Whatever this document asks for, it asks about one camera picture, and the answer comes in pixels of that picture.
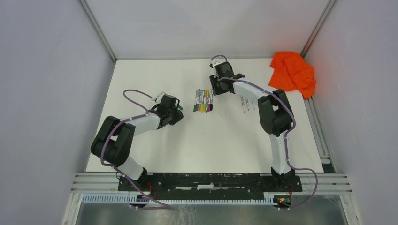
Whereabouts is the marker with blue cap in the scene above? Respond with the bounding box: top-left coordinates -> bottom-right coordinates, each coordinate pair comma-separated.
245,98 -> 250,111

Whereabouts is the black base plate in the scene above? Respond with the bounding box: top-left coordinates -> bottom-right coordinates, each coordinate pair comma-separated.
134,172 -> 303,201

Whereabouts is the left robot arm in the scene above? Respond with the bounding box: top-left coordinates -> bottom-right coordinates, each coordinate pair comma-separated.
91,94 -> 184,191

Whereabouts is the orange cloth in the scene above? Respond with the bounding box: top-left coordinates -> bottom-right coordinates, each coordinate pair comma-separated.
268,52 -> 316,99

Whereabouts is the aluminium frame rail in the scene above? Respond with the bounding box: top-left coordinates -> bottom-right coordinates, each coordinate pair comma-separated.
71,172 -> 352,195

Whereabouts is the marker with purple cap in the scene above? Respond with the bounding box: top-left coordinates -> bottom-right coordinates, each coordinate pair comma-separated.
206,90 -> 212,112

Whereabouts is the marker with black cap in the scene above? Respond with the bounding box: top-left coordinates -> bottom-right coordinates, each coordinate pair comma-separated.
209,89 -> 214,111

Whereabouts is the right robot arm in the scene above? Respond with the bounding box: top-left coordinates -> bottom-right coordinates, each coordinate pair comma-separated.
209,60 -> 295,191

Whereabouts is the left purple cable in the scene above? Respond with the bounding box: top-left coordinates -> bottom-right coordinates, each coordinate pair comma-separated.
100,90 -> 172,210

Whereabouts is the white cable duct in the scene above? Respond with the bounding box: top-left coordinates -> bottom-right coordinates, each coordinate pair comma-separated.
81,194 -> 276,206

